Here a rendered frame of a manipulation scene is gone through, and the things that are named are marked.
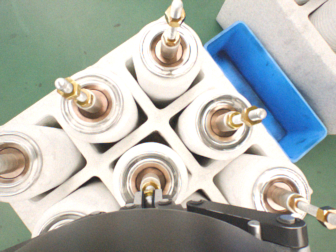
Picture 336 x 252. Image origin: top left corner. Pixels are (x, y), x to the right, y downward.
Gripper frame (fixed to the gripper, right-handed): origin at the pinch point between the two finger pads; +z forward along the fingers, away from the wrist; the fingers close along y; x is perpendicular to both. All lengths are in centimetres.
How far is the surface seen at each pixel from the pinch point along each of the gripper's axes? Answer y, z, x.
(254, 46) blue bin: 24.2, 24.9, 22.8
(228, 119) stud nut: 9.2, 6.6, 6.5
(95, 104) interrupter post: -5.2, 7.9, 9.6
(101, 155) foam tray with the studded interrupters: -7.3, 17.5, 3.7
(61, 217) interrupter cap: -10.6, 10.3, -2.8
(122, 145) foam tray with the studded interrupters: -4.0, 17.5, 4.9
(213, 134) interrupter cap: 8.5, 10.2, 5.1
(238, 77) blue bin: 24.6, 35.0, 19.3
